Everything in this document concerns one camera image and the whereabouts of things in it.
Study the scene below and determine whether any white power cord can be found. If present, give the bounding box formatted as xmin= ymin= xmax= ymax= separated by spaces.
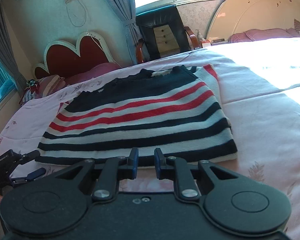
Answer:
xmin=65 ymin=0 xmax=103 ymax=53

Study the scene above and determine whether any side window teal curtain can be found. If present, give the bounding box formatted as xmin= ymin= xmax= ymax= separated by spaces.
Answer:
xmin=0 ymin=0 xmax=26 ymax=101

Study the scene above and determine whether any magenta pillow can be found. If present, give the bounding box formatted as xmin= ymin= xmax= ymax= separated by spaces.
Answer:
xmin=64 ymin=62 xmax=121 ymax=86

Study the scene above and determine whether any red heart-shaped headboard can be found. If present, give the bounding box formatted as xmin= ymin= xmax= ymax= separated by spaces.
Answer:
xmin=32 ymin=31 xmax=114 ymax=79

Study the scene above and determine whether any cream round headboard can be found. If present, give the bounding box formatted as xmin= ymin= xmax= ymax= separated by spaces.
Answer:
xmin=206 ymin=0 xmax=300 ymax=41

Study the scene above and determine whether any white lotion bottle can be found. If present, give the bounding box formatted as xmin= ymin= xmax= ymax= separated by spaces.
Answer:
xmin=196 ymin=29 xmax=203 ymax=42

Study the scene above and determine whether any red white navy striped sweater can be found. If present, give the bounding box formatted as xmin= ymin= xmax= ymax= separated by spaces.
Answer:
xmin=36 ymin=64 xmax=237 ymax=166

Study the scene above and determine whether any grey-blue curtain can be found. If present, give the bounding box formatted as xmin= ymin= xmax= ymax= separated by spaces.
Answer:
xmin=107 ymin=0 xmax=141 ymax=64

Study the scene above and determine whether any small wooden drawer cabinet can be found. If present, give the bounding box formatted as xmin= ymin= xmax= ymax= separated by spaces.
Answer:
xmin=153 ymin=24 xmax=180 ymax=54

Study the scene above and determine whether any pink pillow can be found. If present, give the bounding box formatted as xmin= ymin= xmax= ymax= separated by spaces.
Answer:
xmin=228 ymin=28 xmax=300 ymax=43

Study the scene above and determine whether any pink floral bed sheet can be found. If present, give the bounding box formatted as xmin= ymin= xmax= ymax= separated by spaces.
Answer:
xmin=0 ymin=38 xmax=300 ymax=239

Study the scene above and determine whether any striped folded cloth pile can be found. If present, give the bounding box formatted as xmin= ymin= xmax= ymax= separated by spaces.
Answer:
xmin=19 ymin=74 xmax=67 ymax=106

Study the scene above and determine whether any black leather armchair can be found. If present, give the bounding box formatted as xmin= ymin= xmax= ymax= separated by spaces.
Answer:
xmin=135 ymin=5 xmax=200 ymax=64

